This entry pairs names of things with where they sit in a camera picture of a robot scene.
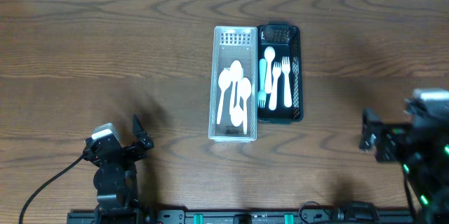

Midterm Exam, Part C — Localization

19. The white plastic spoon upside-down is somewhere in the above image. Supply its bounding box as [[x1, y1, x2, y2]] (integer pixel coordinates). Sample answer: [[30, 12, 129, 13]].
[[230, 100, 243, 127]]

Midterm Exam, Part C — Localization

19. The white plastic fork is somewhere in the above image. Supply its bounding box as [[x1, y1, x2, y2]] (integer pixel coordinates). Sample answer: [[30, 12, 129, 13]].
[[269, 62, 281, 111], [281, 56, 292, 107]]

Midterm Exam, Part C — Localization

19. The white plastic spoon angled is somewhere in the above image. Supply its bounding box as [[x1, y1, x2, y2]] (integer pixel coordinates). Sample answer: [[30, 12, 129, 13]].
[[229, 60, 242, 114]]

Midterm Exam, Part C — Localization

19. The pale green plastic fork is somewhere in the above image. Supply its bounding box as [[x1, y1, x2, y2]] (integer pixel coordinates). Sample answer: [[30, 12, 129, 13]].
[[258, 58, 267, 108]]

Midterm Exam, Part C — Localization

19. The small white plastic spoon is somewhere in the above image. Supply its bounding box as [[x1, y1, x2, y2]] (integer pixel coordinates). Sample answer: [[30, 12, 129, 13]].
[[264, 46, 275, 94]]

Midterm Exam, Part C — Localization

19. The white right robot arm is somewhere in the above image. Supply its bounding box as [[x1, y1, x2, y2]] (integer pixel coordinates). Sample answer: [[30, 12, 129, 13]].
[[359, 108, 448, 223]]

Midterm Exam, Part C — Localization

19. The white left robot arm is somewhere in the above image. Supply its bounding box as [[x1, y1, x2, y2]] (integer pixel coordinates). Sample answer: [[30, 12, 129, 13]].
[[83, 115, 155, 224]]

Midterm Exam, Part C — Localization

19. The black plastic basket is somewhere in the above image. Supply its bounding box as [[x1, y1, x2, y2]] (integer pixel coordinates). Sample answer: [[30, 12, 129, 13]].
[[257, 22, 304, 124]]

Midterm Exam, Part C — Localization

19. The clear plastic basket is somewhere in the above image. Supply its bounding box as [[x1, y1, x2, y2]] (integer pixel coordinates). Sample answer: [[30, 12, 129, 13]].
[[208, 26, 257, 143]]

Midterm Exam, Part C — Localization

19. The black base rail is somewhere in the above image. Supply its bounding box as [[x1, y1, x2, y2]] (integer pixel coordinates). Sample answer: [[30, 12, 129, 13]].
[[66, 202, 414, 224]]

